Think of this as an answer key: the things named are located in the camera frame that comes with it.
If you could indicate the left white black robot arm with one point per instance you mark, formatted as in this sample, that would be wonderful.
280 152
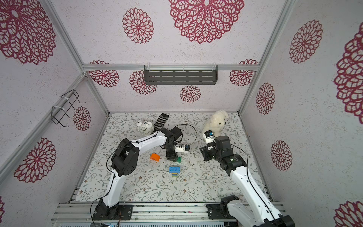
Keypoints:
124 162

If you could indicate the black wire wall rack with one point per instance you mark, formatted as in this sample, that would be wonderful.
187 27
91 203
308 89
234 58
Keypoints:
59 112

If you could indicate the black grey striped sock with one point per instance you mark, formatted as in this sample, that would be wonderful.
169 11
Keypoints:
160 122

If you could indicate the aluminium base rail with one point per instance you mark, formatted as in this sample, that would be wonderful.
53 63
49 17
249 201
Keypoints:
156 215

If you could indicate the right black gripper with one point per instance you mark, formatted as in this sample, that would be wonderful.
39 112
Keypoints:
206 152

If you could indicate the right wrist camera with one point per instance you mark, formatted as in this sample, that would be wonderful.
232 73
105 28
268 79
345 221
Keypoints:
209 137

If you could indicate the grey wall shelf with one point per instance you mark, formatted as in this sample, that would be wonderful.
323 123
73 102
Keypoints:
181 75

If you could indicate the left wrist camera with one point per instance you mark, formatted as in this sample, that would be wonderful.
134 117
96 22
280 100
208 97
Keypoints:
182 148

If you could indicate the light blue long lego brick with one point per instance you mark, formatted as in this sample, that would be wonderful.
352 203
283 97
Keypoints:
174 169

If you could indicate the white teddy bear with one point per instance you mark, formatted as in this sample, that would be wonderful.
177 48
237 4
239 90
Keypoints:
216 123

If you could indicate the orange lego brick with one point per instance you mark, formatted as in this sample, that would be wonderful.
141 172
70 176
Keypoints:
155 157

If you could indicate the white alarm clock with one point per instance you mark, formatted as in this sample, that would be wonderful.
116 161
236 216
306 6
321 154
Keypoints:
145 127

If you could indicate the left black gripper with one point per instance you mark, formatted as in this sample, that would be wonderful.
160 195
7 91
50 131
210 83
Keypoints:
172 157

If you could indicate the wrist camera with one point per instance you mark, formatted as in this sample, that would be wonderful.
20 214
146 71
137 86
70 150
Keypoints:
209 137
182 148

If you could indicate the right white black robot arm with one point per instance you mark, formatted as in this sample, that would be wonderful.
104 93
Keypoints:
260 212

